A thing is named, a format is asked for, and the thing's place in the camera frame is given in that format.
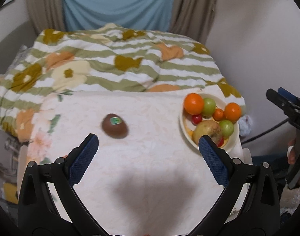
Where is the white floral blanket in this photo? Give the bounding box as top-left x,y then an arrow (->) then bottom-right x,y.
26,88 -> 252,235

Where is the grey patterned bedsheet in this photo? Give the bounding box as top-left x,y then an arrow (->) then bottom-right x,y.
13,45 -> 30,63

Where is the green striped floral blanket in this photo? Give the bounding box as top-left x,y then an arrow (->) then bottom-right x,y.
0,23 -> 247,143

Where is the green round fruit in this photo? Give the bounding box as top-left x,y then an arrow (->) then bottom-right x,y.
219,120 -> 234,138
202,98 -> 216,117

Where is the black cable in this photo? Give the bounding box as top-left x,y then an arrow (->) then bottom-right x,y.
241,119 -> 291,144

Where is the white fluffy clothing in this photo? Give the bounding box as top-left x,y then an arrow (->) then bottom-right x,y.
279,183 -> 300,215

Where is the brown kiwi with green sticker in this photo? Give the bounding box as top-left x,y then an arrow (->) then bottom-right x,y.
102,113 -> 129,138

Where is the crumpled white cloth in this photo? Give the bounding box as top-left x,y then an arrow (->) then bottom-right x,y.
239,115 -> 252,137

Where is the white and yellow bowl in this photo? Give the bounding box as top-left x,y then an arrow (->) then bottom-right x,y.
179,93 -> 239,154

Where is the beige curtain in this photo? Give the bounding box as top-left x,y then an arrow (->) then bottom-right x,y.
23,0 -> 67,34
170,0 -> 220,47

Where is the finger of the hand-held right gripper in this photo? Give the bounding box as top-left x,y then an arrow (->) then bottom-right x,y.
277,87 -> 300,110
266,88 -> 297,120

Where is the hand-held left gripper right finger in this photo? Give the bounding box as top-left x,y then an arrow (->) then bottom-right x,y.
189,135 -> 281,236

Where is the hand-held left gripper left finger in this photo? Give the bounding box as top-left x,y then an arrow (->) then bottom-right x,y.
17,133 -> 108,236

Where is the yellow box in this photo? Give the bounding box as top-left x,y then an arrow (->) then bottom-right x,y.
2,182 -> 19,205

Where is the yellow-red apple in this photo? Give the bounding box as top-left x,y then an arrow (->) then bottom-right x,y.
193,120 -> 223,146

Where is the metal rack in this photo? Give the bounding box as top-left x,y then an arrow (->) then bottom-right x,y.
0,159 -> 11,179

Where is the light blue hanging cloth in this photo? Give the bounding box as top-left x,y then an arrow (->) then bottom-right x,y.
61,0 -> 177,33

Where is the person's right hand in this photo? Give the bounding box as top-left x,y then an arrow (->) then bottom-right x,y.
287,138 -> 300,166

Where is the large orange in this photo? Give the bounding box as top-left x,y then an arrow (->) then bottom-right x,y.
224,103 -> 242,122
184,93 -> 205,115

